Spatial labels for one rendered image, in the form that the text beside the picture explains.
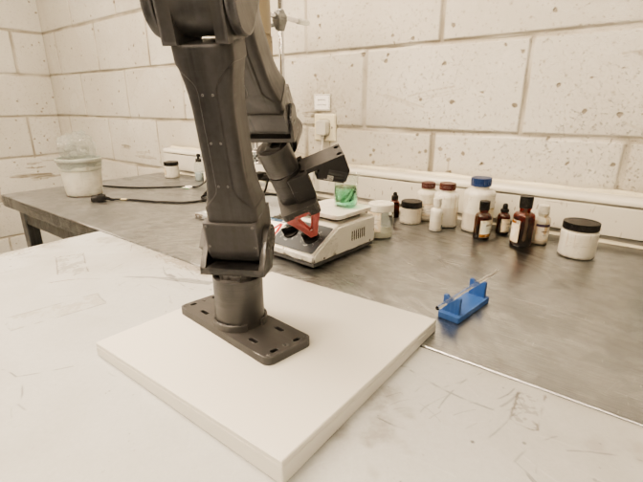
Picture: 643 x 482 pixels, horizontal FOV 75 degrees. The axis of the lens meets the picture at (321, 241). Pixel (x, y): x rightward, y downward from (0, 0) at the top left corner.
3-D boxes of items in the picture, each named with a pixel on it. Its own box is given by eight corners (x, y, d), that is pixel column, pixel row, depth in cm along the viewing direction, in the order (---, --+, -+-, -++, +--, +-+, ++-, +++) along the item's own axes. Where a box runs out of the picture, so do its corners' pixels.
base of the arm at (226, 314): (217, 248, 62) (173, 259, 57) (312, 283, 49) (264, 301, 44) (221, 297, 64) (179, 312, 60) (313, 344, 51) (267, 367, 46)
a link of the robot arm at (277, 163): (275, 164, 76) (259, 131, 72) (304, 158, 74) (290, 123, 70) (267, 187, 71) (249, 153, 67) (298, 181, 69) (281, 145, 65)
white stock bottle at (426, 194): (417, 215, 117) (420, 179, 114) (437, 217, 115) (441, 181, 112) (412, 220, 112) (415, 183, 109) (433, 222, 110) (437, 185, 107)
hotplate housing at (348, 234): (314, 270, 79) (313, 230, 76) (267, 254, 87) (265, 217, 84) (380, 242, 94) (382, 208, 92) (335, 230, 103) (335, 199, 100)
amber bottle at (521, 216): (530, 242, 94) (538, 194, 91) (531, 249, 90) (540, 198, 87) (508, 240, 96) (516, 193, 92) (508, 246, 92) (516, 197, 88)
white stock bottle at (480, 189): (467, 233, 100) (473, 180, 96) (455, 225, 107) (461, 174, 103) (496, 233, 101) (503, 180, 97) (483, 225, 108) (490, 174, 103)
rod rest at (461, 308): (457, 324, 59) (460, 301, 58) (436, 317, 62) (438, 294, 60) (489, 302, 66) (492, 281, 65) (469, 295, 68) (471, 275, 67)
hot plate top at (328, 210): (338, 221, 82) (338, 216, 82) (294, 210, 89) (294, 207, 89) (373, 209, 90) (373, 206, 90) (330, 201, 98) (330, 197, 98)
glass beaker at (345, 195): (338, 212, 86) (338, 173, 84) (329, 206, 91) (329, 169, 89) (365, 209, 88) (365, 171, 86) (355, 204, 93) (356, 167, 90)
